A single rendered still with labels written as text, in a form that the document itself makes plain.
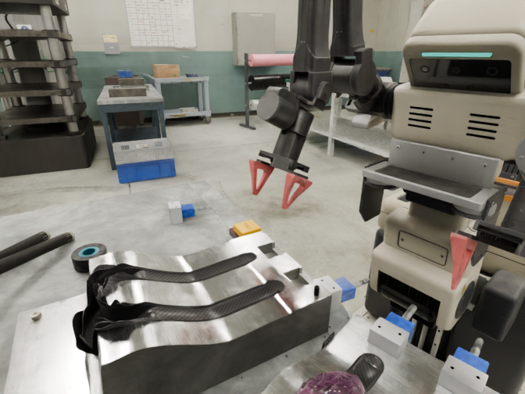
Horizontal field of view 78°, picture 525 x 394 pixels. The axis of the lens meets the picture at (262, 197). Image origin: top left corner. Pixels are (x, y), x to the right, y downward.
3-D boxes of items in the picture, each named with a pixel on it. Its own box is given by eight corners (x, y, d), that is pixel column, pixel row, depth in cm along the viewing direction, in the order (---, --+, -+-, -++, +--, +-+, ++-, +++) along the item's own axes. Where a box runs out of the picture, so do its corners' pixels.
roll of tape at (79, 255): (69, 274, 78) (65, 262, 77) (80, 256, 86) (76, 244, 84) (104, 270, 80) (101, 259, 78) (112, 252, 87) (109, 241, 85)
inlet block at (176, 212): (209, 211, 109) (208, 196, 107) (212, 217, 105) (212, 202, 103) (169, 217, 105) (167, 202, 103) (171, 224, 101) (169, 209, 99)
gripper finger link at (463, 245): (489, 311, 39) (522, 238, 38) (429, 281, 44) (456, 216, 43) (498, 307, 44) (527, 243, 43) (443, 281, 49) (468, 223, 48)
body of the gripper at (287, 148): (288, 168, 65) (301, 133, 64) (255, 157, 72) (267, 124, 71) (308, 176, 69) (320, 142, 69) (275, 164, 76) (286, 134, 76)
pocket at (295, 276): (300, 281, 68) (301, 266, 66) (316, 296, 64) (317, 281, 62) (282, 288, 66) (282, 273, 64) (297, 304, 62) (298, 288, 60)
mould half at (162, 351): (262, 261, 83) (262, 214, 78) (328, 331, 62) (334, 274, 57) (27, 337, 61) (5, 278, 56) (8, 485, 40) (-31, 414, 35)
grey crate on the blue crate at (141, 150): (169, 149, 394) (169, 137, 387) (174, 159, 359) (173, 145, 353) (115, 155, 373) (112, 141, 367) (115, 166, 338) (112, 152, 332)
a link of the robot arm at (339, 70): (379, 76, 78) (359, 75, 82) (362, 48, 71) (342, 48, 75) (362, 109, 78) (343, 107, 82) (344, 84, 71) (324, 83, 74)
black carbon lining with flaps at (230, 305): (251, 257, 73) (251, 219, 69) (291, 301, 60) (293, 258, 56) (75, 312, 58) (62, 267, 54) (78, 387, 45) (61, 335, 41)
